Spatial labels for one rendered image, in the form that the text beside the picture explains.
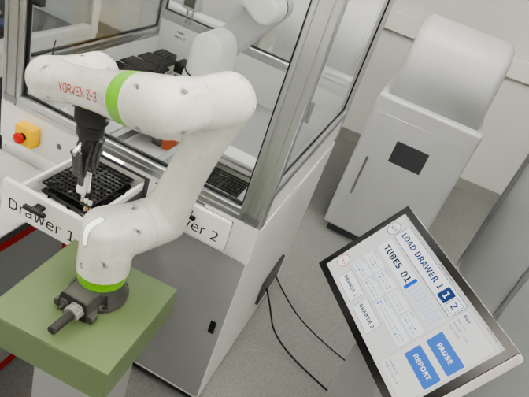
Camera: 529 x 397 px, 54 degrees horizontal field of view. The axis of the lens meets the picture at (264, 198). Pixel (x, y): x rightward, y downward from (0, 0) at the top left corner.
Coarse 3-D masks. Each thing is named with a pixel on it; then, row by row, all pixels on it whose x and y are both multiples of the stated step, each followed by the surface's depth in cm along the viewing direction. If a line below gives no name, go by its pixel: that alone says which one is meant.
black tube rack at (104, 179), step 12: (60, 180) 160; (72, 180) 162; (96, 180) 166; (108, 180) 168; (120, 180) 170; (48, 192) 159; (72, 192) 157; (96, 192) 161; (108, 192) 163; (120, 192) 169; (72, 204) 158; (96, 204) 161
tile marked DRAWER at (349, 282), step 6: (342, 276) 147; (348, 276) 146; (354, 276) 145; (342, 282) 146; (348, 282) 145; (354, 282) 144; (342, 288) 144; (348, 288) 144; (354, 288) 142; (360, 288) 141; (348, 294) 142; (354, 294) 141; (360, 294) 140
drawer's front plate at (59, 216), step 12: (12, 180) 149; (12, 192) 150; (24, 192) 148; (36, 192) 148; (12, 204) 152; (48, 204) 146; (24, 216) 152; (36, 216) 150; (48, 216) 148; (60, 216) 146; (72, 216) 144; (72, 228) 146; (60, 240) 151; (72, 240) 148
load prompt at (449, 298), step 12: (408, 228) 145; (408, 240) 142; (408, 252) 140; (420, 252) 138; (420, 264) 136; (432, 264) 134; (432, 276) 132; (444, 276) 130; (432, 288) 130; (444, 288) 128; (444, 300) 126; (456, 300) 125; (456, 312) 123
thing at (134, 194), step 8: (104, 160) 179; (56, 168) 166; (64, 168) 170; (120, 168) 177; (40, 176) 160; (48, 176) 164; (136, 176) 176; (24, 184) 155; (32, 184) 158; (40, 184) 162; (136, 184) 178; (40, 192) 163; (128, 192) 167; (136, 192) 171; (56, 200) 162; (120, 200) 162; (128, 200) 167
